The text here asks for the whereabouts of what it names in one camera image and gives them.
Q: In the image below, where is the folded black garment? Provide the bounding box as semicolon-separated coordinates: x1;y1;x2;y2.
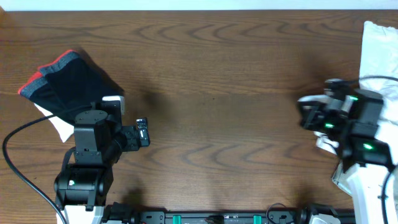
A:
27;54;123;125

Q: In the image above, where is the folded red garment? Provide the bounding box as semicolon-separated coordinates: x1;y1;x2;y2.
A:
18;50;79;98

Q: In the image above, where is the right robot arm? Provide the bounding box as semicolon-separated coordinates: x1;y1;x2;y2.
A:
297;79;397;223

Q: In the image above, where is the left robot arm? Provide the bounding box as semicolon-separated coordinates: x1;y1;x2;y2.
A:
54;110;150;223

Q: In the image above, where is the folded white garment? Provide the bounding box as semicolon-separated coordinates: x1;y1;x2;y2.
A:
34;104;74;143

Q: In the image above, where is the white Puma t-shirt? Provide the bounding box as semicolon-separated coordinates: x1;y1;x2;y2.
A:
298;21;397;196

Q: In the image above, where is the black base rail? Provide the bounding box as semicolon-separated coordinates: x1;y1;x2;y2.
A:
99;203;356;224

